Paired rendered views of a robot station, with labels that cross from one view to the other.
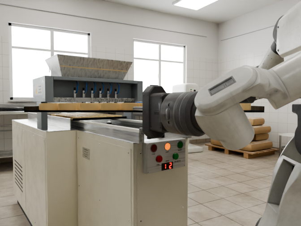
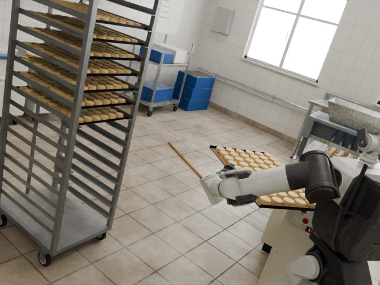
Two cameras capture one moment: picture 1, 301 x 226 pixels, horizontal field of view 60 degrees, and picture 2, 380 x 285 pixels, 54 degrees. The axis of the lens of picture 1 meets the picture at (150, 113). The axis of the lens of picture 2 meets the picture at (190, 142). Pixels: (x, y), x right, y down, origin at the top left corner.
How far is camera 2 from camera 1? 1.54 m
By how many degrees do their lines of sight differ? 63
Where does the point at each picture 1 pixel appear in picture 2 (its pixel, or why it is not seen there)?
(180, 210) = not seen: hidden behind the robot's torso
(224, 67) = not seen: outside the picture
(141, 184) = (287, 228)
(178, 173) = not seen: hidden behind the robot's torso
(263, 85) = (205, 182)
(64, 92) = (325, 133)
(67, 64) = (336, 111)
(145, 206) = (284, 246)
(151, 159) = (298, 216)
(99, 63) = (369, 120)
